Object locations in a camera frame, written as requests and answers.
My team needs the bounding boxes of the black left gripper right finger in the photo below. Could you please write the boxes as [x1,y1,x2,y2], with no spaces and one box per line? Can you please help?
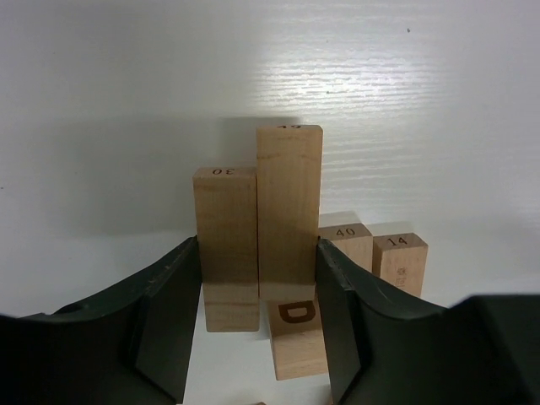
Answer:
[316,240,539,404]

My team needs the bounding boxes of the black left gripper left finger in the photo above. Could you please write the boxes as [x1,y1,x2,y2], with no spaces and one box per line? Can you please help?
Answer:
[1,237,202,404]

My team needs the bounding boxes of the wooden block cube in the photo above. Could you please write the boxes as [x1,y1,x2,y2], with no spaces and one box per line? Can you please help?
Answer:
[267,300,328,381]

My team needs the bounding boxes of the thin wooden plank block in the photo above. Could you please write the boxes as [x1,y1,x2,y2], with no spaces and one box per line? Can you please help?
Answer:
[372,233,429,298]

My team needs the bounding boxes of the long wooden block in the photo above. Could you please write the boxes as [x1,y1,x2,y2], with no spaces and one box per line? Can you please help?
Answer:
[256,125,323,301]

